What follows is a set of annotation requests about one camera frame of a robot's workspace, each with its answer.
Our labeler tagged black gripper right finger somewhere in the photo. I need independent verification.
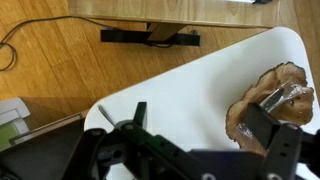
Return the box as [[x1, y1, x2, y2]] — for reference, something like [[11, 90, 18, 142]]
[[244, 103, 281, 149]]

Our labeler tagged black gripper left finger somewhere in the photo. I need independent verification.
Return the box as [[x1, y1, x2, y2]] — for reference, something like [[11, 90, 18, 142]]
[[133, 102, 147, 128]]

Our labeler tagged brown leaf-shaped bowl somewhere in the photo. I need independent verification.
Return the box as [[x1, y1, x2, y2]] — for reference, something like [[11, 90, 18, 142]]
[[225, 62, 314, 154]]

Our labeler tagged black table base foot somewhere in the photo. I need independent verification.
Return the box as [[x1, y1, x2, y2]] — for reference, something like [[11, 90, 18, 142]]
[[100, 30, 201, 46]]

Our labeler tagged clear plastic packet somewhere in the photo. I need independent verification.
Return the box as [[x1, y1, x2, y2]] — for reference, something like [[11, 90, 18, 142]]
[[260, 83, 303, 112]]

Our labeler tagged black floor cable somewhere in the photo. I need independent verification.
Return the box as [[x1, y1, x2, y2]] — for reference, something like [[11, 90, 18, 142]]
[[0, 15, 118, 72]]

